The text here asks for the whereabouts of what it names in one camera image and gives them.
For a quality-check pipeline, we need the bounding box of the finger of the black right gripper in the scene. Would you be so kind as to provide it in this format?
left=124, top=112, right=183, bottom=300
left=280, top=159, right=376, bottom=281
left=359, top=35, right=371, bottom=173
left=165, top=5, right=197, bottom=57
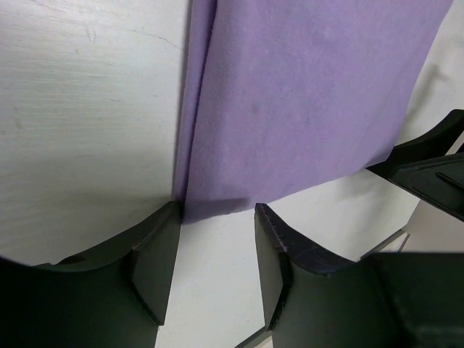
left=367, top=109, right=463, bottom=179
left=389, top=152, right=463, bottom=220

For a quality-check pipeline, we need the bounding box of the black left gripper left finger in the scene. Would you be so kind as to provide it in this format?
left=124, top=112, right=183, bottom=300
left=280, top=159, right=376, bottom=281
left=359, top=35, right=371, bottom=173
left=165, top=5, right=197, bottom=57
left=1, top=202, right=181, bottom=347

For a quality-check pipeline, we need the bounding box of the purple t shirt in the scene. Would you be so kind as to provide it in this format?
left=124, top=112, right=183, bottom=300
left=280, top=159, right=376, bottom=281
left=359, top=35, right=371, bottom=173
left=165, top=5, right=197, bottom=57
left=173, top=1, right=452, bottom=223

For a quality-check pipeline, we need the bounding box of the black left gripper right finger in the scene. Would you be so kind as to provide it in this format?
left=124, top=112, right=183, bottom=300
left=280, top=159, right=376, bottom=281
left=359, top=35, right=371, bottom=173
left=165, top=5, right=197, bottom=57
left=254, top=204, right=463, bottom=347

